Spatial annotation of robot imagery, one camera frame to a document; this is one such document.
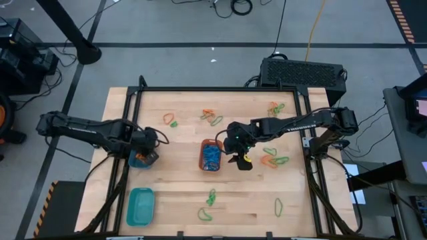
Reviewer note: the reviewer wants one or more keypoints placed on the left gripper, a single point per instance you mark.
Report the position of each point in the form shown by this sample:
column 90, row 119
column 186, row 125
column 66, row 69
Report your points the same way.
column 148, row 141

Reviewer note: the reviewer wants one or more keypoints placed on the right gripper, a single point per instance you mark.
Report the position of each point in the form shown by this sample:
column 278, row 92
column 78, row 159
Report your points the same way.
column 241, row 140

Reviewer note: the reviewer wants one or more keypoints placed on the pile of bands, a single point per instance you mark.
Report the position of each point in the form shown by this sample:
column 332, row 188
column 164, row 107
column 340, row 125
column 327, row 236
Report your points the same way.
column 215, row 162

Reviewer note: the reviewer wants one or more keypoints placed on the blue rubber band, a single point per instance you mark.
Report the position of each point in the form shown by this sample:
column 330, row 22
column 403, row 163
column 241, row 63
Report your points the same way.
column 210, row 166
column 207, row 159
column 208, row 150

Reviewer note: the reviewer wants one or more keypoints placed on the dark teal plastic basket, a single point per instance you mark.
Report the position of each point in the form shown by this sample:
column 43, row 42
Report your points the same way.
column 133, row 163

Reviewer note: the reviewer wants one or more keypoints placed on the orange plastic basket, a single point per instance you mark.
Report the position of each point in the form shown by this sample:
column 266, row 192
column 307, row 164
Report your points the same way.
column 211, row 141

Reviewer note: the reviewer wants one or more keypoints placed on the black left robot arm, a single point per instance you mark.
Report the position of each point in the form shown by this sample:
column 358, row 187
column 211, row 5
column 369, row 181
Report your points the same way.
column 93, row 131

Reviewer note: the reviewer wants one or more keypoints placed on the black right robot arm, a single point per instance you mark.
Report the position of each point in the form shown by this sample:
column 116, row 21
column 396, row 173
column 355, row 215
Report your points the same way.
column 300, row 125

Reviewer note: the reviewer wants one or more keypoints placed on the yellow label tag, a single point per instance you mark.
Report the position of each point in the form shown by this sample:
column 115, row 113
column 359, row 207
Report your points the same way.
column 247, row 158

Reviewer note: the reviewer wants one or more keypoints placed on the light teal plastic basket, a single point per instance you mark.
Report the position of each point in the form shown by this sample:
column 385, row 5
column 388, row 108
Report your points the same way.
column 140, row 206

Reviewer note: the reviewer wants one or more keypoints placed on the silver mounting plate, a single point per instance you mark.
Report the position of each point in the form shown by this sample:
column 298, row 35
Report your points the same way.
column 306, row 142

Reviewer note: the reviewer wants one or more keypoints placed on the black computer case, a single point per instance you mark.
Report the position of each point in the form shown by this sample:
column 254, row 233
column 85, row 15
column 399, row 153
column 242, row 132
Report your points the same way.
column 300, row 73

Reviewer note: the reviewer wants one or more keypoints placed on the black mat yellow stripes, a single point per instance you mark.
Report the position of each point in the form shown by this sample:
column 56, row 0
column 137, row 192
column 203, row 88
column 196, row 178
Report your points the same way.
column 63, row 210

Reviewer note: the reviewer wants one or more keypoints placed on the black pole stand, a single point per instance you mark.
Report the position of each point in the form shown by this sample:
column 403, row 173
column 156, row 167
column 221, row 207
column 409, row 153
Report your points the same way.
column 85, row 51

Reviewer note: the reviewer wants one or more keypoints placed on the black desk leg bar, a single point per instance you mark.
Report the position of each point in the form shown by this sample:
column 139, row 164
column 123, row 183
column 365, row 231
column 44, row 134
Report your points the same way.
column 377, row 173

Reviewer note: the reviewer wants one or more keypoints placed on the orange and black wheel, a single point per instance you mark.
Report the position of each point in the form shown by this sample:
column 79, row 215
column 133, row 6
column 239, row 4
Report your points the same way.
column 5, row 113

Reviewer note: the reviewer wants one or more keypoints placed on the black equipment cart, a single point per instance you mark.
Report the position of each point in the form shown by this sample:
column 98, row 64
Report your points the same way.
column 20, row 60

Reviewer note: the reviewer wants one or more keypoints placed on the grey desk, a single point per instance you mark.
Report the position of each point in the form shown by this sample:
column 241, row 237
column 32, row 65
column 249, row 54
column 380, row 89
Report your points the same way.
column 400, row 140

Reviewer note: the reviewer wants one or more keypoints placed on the dark laptop screen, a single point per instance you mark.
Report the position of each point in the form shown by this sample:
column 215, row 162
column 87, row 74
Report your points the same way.
column 410, row 116

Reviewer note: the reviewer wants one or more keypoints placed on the black keyboard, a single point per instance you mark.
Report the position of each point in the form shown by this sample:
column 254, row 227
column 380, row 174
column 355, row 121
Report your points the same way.
column 419, row 213

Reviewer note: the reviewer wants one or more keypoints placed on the black mat orange stripes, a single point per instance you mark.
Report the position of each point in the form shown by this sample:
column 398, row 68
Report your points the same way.
column 417, row 13

